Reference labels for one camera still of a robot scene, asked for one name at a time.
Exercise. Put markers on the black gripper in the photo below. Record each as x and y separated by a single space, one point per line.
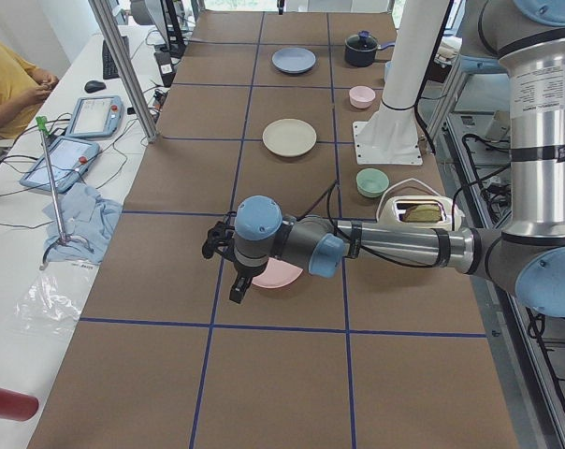
246 270

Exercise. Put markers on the pink plate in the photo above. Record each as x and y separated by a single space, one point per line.
277 274

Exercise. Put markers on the cream plate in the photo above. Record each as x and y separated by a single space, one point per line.
289 137

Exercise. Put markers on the cream toaster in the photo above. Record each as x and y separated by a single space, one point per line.
393 208

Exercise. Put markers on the green bowl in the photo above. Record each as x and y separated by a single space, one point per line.
371 182

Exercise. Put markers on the light blue cloth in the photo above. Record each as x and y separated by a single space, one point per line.
90 221

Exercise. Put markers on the clear plastic bag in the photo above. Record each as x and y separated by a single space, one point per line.
54 302

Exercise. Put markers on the toast slice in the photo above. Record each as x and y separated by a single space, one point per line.
422 213

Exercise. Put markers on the teach pendant near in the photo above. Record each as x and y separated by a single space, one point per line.
70 158

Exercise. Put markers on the teach pendant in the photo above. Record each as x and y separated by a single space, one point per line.
95 117
70 158

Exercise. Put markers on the teach pendant far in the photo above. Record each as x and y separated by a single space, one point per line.
95 117

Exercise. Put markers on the pink bowl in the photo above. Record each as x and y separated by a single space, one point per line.
361 97

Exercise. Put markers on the blue plate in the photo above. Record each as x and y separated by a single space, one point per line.
294 60

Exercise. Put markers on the black computer mouse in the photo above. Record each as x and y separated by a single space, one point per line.
93 86

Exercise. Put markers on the black keyboard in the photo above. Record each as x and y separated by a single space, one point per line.
109 68

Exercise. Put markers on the reacher grabber stick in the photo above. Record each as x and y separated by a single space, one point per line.
63 239

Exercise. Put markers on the dark blue saucepan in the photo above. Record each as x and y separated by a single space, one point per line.
365 58

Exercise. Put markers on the light blue cup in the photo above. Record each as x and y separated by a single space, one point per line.
387 71

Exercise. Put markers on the red bottle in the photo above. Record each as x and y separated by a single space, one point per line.
17 406

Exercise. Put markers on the glass pot lid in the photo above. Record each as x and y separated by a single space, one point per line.
362 41

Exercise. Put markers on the person in yellow shirt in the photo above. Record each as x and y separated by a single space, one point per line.
24 87

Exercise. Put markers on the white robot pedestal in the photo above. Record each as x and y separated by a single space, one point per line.
390 136

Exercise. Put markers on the aluminium frame post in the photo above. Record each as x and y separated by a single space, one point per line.
111 34

